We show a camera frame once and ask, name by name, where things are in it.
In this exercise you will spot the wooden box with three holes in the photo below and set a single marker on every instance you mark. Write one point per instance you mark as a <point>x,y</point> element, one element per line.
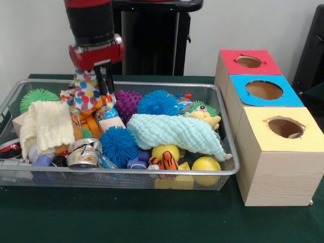
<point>278,177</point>

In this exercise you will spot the black upright panel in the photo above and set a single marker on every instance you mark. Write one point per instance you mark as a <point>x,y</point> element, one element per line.
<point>312,50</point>

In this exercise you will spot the globe print ball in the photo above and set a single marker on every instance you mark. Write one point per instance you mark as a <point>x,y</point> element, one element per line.
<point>107,114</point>

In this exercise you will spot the green spiky rubber ball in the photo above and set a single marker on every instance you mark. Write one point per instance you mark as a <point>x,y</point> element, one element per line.
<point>38,96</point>

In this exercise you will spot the cream waffle cloth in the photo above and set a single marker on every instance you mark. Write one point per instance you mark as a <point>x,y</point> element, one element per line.
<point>48,124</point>

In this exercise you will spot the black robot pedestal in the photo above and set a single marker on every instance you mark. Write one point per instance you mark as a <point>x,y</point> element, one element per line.
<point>157,45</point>

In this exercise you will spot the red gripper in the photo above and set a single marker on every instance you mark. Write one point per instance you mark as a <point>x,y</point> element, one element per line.
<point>98,57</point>

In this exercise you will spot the light blue waffle cloth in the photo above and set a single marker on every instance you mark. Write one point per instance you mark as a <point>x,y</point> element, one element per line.
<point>172,131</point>

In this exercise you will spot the green spiky monster toy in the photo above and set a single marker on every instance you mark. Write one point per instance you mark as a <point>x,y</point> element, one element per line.
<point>211,109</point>

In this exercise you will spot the orange tiger plush toy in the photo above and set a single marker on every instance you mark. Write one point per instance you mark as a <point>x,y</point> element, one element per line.
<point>168,162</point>

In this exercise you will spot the blue spiky rubber ball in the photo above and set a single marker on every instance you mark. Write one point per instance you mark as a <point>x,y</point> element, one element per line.
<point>157,102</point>
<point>119,146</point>

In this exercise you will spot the dark green table cloth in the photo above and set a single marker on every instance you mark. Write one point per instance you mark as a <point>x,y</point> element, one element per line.
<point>316,98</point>
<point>126,215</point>

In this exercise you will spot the shallow clear mesh bin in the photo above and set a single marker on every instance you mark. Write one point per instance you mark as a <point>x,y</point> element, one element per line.
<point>76,177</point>

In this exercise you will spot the purple knobbly ball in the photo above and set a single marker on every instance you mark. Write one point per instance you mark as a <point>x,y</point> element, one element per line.
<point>129,103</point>

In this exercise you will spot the yellow smooth ball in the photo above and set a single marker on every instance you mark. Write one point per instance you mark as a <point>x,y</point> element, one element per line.
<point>206,167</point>

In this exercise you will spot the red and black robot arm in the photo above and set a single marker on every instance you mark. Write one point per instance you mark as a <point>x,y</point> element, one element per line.
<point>91,20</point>

